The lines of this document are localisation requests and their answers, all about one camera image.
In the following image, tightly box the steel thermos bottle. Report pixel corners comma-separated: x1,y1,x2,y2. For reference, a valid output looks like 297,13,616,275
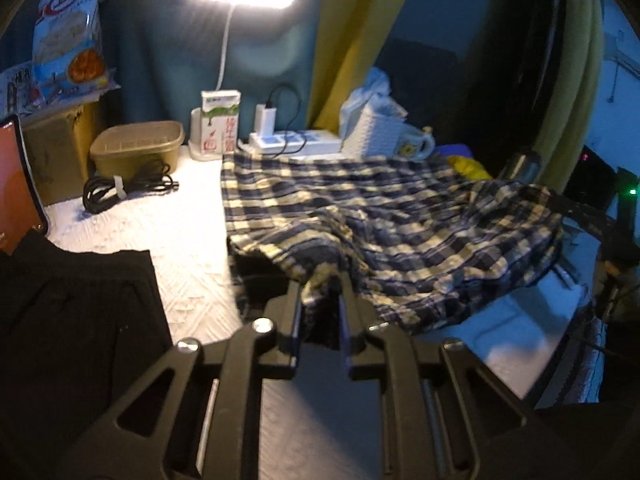
499,151,541,184

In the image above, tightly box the yellow curtain right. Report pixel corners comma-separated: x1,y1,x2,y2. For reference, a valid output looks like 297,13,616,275
534,0,604,193

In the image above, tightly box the yellow curtain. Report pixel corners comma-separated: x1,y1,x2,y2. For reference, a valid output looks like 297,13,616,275
306,0,406,132
534,0,604,193

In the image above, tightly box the folded black garment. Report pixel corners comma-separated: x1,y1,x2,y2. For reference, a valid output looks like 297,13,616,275
1,232,172,479

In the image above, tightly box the yellow snack bag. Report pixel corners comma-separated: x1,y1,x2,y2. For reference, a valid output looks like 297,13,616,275
446,155,492,181

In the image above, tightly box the white bear mug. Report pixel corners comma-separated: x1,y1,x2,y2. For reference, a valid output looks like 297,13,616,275
394,125,435,162

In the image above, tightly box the tablet with red screen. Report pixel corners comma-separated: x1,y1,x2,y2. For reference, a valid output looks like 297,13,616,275
0,114,49,255

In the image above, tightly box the white perforated basket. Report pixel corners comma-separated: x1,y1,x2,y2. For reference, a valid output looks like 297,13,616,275
340,104,407,158

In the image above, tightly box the brown plastic food container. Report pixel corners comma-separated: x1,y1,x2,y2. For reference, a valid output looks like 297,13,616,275
89,120,184,180

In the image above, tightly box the white power strip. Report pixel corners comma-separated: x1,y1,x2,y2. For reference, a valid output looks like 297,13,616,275
248,130,342,156

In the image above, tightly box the white usb charger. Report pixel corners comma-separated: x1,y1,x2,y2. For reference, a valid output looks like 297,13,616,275
254,104,277,136

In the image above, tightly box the cardboard box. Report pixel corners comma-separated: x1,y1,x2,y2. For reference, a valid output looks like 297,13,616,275
23,101,105,206

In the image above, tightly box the white milk carton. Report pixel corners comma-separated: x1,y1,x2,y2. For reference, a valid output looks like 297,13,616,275
200,90,241,156

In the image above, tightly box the yellow curtain left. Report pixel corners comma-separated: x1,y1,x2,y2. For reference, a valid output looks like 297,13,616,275
306,0,406,132

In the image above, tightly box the grey curtain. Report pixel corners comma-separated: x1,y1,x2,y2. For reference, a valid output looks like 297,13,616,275
101,0,321,136

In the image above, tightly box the snack chips bag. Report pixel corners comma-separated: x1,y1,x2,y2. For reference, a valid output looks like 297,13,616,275
32,0,115,105

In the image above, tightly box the coiled black cable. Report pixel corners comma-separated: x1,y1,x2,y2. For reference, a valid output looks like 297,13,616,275
81,159,180,215

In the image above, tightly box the black charger cable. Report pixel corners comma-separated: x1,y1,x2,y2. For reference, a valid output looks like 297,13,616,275
264,82,307,158

